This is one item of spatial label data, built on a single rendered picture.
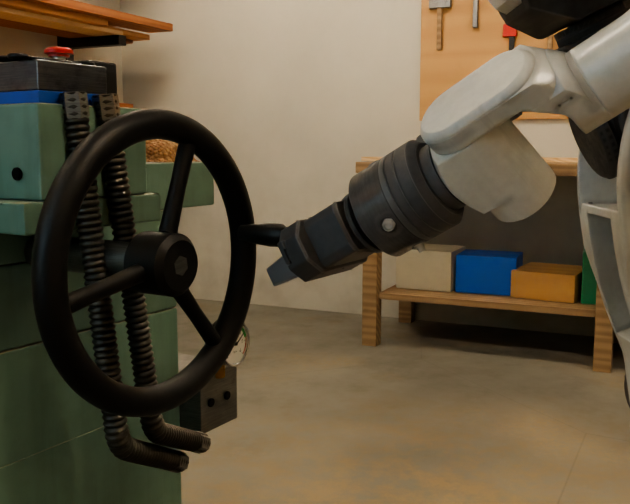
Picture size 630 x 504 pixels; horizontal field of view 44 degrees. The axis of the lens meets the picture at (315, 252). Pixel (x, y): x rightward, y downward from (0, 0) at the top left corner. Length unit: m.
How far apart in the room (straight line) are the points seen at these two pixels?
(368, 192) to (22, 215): 0.31
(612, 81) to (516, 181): 0.11
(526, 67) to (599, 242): 0.42
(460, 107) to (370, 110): 3.58
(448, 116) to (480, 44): 3.41
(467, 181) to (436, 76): 3.44
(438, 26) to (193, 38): 1.48
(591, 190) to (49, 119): 0.65
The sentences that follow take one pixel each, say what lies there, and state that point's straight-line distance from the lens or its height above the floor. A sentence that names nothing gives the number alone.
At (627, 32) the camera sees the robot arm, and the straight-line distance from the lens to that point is 0.66.
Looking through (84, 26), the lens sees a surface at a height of 1.51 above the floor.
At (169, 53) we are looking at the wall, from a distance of 4.86.
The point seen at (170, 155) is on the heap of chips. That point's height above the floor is 0.91.
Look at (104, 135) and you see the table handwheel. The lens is 0.69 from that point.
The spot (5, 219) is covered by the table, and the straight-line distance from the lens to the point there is 0.77.
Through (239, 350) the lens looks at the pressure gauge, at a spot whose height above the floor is 0.65.
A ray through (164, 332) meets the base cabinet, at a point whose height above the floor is 0.68.
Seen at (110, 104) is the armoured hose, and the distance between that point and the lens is 0.80.
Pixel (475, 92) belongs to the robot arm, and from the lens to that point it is 0.66.
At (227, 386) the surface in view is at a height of 0.59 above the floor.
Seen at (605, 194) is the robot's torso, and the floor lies 0.86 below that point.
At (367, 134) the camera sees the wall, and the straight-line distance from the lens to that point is 4.24.
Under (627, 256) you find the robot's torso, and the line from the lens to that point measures 0.91.
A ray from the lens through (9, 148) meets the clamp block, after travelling 0.79.
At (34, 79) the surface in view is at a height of 0.98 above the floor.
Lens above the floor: 0.92
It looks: 8 degrees down
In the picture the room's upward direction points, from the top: straight up
